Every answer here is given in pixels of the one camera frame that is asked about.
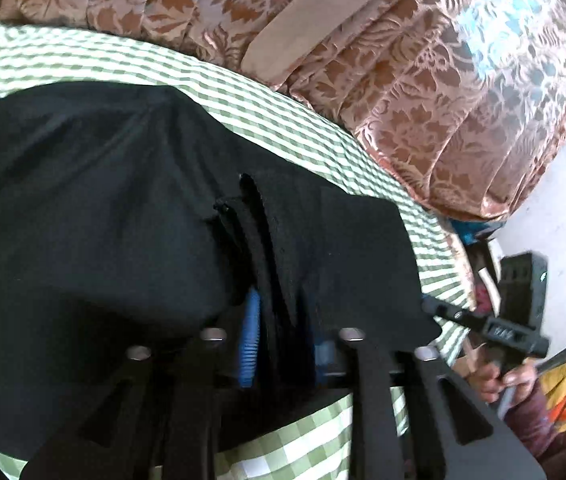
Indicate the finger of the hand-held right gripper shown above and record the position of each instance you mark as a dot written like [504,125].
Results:
[455,315]

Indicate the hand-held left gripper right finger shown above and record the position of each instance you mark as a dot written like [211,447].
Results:
[322,355]

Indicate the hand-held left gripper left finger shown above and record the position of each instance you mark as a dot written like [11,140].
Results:
[249,342]

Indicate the black pants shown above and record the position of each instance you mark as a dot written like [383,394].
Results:
[113,220]

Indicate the person's right forearm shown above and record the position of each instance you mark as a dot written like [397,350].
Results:
[548,425]

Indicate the person's right hand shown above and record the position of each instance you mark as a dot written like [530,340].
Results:
[488,382]

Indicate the blue object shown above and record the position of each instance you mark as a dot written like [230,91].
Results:
[473,230]

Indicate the brown floral curtain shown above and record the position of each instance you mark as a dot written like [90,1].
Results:
[438,110]

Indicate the green checked cloth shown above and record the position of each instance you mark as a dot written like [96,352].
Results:
[313,125]

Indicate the plain beige curtain band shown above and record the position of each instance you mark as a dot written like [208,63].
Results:
[323,15]

